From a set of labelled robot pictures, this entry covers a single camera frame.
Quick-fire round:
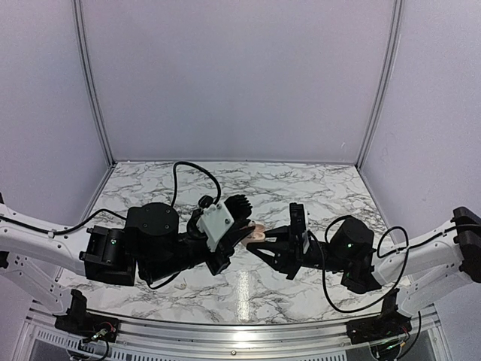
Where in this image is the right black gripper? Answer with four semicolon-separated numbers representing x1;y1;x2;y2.
247;225;350;281

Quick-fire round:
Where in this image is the white earbud charging case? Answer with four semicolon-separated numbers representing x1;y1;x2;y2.
240;221;266;247

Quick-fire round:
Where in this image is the black earbud charging case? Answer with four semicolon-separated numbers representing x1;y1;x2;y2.
198;195;213;209

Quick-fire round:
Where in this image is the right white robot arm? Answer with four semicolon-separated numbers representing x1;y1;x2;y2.
246;204;480;337

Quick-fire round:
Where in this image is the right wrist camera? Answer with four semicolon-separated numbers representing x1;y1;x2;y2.
289;202;310;254

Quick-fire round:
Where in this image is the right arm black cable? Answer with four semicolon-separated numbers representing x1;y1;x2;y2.
307;214;410;313

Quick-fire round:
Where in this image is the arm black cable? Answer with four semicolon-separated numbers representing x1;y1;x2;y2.
307;214;410;313
0;161;222;290

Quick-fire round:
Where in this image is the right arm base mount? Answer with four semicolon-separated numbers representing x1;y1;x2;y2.
346;289;412;360

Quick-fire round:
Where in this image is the aluminium front rail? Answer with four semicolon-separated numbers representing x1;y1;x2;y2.
14;300;452;361

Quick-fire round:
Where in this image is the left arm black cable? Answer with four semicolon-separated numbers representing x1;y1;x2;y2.
0;161;222;290

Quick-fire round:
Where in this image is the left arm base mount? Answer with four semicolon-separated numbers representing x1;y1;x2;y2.
55;290;120;360

